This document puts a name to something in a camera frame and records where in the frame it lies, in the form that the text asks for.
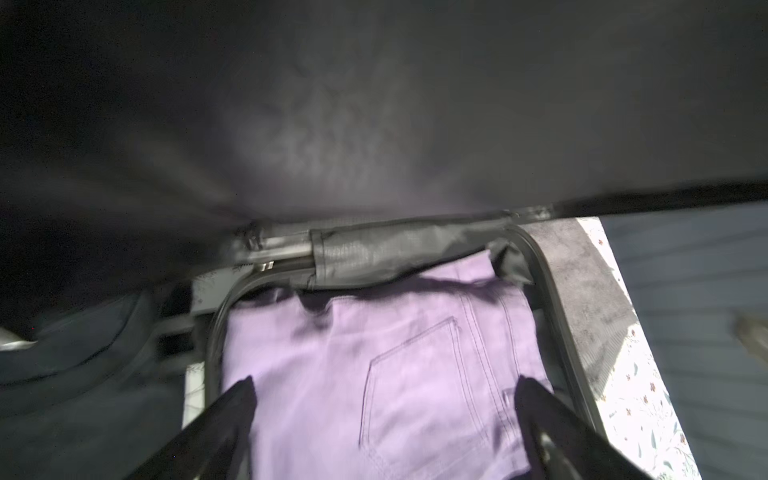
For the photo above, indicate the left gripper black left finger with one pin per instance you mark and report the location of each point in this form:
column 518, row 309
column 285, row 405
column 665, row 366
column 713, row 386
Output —
column 213, row 446

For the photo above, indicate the grey folded towel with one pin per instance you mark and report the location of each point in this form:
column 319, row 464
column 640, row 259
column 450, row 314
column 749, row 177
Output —
column 582, row 300

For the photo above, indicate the black t-shirt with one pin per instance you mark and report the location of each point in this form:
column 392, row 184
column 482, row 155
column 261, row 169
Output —
column 91, row 400

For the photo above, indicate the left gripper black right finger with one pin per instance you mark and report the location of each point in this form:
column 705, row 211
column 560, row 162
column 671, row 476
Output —
column 559, row 445

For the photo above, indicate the purple jeans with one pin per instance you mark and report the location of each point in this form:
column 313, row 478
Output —
column 410, row 380

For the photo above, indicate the white hard-shell suitcase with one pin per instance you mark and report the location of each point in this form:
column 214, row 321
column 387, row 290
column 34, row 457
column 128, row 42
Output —
column 335, row 146

